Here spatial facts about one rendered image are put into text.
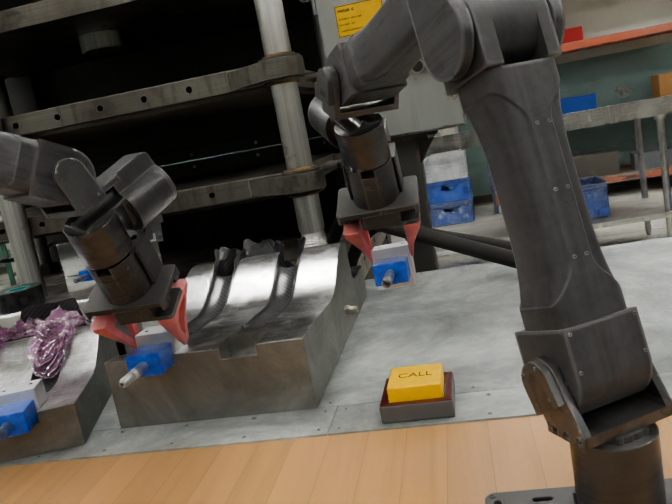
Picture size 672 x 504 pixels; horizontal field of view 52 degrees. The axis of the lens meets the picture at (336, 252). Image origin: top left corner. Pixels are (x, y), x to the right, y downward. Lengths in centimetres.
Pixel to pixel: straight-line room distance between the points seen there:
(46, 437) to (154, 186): 34
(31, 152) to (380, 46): 35
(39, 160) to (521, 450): 54
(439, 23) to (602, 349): 26
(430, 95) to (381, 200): 82
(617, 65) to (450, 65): 700
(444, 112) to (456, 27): 110
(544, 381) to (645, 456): 8
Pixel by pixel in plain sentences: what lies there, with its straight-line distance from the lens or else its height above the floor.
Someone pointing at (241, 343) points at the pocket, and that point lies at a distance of 88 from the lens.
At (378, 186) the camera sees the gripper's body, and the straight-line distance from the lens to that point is 81.
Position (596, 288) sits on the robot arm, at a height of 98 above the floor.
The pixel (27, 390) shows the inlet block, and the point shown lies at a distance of 93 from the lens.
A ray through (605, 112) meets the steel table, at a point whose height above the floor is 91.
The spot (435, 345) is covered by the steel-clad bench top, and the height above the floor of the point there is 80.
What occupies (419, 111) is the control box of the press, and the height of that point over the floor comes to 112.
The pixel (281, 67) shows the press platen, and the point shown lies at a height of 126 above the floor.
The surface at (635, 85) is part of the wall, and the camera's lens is 754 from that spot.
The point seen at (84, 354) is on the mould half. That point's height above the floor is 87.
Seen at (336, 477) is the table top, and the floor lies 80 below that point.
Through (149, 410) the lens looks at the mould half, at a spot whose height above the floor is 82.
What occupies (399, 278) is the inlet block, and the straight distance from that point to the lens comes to 86.
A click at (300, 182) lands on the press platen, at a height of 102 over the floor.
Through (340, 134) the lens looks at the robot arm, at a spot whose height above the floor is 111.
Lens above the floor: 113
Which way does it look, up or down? 10 degrees down
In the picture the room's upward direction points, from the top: 11 degrees counter-clockwise
